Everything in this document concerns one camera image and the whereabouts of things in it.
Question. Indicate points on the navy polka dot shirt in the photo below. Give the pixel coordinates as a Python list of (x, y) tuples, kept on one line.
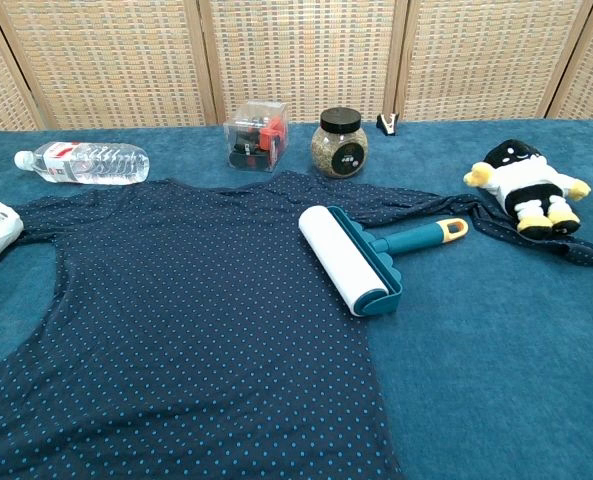
[(176, 310)]

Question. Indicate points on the woven bamboo folding screen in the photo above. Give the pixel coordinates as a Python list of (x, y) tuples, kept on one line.
[(296, 60)]

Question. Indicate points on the teal lint roller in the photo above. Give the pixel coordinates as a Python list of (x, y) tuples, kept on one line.
[(346, 260)]

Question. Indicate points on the glass jar with black lid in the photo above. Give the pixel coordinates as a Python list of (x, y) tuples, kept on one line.
[(339, 147)]

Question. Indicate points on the clear plastic water bottle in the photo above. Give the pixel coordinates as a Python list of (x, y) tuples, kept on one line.
[(91, 162)]

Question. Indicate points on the clear box of binder clips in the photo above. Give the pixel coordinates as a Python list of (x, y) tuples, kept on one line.
[(256, 142)]

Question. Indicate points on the black and white plush toy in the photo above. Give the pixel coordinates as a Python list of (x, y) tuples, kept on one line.
[(528, 185)]

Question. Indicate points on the teal blue tablecloth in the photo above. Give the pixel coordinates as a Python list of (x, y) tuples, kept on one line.
[(501, 350)]

